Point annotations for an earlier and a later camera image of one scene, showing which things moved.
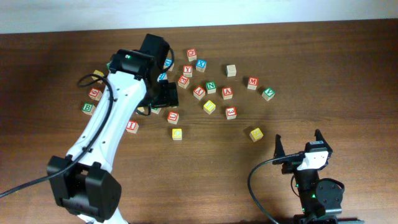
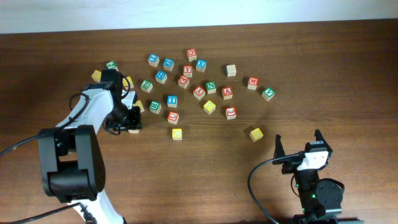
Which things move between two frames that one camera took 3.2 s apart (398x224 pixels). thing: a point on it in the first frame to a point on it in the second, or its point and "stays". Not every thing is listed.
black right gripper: [279, 150] stays
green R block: [156, 110] stays
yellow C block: [176, 134] stays
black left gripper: [170, 96] to [134, 124]
